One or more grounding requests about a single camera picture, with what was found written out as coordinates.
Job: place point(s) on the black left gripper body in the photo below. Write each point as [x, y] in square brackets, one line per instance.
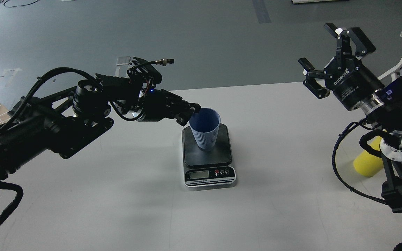
[158, 105]

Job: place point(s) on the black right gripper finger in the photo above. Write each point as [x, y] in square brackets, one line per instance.
[351, 43]
[311, 79]

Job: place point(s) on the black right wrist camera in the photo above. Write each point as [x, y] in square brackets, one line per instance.
[392, 92]

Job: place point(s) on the yellow squeeze bottle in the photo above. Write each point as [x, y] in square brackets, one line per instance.
[367, 165]

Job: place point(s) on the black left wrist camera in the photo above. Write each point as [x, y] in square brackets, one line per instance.
[147, 71]

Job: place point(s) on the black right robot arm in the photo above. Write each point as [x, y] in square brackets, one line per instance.
[384, 140]

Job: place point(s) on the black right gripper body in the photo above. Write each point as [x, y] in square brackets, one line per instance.
[352, 82]

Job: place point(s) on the silver black digital kitchen scale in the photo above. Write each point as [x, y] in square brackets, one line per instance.
[203, 170]

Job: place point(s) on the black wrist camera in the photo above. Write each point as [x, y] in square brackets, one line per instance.
[147, 71]
[392, 92]

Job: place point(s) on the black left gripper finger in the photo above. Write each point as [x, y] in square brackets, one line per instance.
[181, 106]
[183, 118]

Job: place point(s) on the blue ribbed plastic cup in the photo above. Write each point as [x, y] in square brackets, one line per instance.
[205, 127]

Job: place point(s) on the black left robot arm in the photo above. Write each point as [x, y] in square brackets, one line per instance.
[69, 120]

